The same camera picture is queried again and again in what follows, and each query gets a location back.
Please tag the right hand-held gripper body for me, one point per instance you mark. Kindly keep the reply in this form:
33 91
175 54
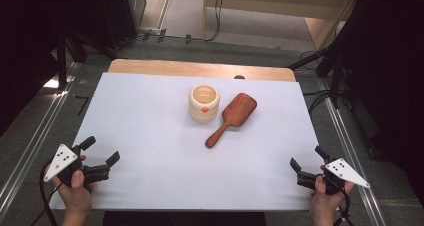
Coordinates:
343 172

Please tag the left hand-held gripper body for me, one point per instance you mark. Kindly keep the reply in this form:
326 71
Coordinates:
63 157

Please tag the wooden paddle hairbrush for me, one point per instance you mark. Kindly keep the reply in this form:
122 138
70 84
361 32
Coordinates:
233 114

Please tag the cream ribbed cup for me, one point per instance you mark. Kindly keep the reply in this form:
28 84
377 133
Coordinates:
204 102

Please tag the person's right hand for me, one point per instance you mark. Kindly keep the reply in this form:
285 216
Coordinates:
321 202

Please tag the person's left hand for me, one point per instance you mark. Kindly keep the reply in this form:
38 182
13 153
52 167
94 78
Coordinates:
76 196

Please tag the white table mat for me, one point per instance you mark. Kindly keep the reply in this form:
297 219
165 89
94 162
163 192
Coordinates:
160 166

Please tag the black tripod stand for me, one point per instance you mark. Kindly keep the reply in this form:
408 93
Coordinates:
61 62
335 72

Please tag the person's dark clothing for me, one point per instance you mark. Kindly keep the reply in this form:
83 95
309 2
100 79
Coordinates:
183 219

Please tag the small dark table knob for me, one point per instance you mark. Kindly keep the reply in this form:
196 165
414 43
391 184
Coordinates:
239 76

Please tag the wooden table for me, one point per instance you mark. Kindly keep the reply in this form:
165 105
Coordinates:
200 69

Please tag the dark cabinet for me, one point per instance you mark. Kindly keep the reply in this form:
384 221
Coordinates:
116 16

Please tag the metal floor rail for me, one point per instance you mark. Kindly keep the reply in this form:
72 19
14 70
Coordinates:
36 126
353 159

